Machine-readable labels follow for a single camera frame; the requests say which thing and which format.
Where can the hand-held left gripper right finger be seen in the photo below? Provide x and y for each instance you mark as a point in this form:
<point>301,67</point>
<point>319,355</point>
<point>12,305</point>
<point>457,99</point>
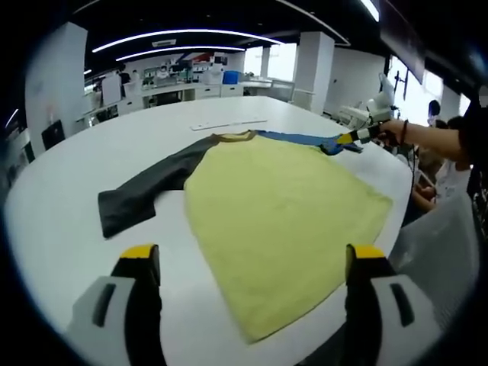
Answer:
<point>381,309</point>

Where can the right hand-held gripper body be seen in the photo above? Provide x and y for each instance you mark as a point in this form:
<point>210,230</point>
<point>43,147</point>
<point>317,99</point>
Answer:
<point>379,110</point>

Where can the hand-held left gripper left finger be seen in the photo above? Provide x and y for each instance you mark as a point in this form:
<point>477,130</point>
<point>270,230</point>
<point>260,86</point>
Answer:
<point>126,305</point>

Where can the yellow long-sleeve garment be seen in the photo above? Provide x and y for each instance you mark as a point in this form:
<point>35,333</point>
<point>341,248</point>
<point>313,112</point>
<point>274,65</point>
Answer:
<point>274,206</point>

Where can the person's right hand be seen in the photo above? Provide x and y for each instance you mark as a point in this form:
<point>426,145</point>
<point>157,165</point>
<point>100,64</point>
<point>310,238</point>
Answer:
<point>390,132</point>

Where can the white monitor back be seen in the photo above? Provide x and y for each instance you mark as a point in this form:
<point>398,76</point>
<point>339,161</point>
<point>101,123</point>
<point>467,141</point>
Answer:
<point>385,87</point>

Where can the dark hanging screen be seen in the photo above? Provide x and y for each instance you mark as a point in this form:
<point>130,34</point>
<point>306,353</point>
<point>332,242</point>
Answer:
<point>404,49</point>

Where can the grey translucent chair back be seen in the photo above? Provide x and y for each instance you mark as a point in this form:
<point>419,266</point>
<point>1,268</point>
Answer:
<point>438,244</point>

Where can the bright straight ceiling light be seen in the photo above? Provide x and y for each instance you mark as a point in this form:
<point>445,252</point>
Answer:
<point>370,9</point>

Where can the blue storage box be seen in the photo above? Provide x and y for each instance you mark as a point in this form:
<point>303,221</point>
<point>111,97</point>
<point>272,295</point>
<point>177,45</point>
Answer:
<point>231,77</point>

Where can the white lab counter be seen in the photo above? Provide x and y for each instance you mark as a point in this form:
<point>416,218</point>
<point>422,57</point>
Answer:
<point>198,90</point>

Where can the short curved ceiling light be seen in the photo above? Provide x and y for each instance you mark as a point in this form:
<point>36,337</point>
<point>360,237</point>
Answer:
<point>179,47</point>

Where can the long curved ceiling light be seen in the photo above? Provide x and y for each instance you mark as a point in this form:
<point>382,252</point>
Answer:
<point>183,31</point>

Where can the ceiling air vent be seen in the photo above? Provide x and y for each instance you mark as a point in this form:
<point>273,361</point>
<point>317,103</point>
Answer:
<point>164,42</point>

